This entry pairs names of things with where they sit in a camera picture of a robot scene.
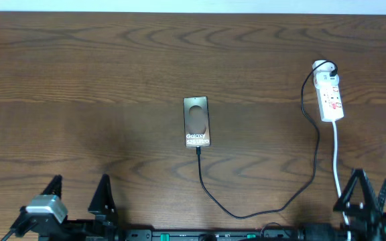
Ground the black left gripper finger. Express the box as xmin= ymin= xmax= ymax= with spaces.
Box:
xmin=42 ymin=175 xmax=62 ymax=198
xmin=88 ymin=174 xmax=118 ymax=221

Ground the black charger cable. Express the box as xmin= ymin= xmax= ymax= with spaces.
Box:
xmin=195 ymin=60 xmax=339 ymax=220

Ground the white power strip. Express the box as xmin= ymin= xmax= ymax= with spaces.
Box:
xmin=312 ymin=60 xmax=344 ymax=123

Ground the white power strip cord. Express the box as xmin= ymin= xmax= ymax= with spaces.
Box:
xmin=332 ymin=120 xmax=352 ymax=241

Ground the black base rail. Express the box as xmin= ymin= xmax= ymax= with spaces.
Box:
xmin=121 ymin=223 xmax=306 ymax=241

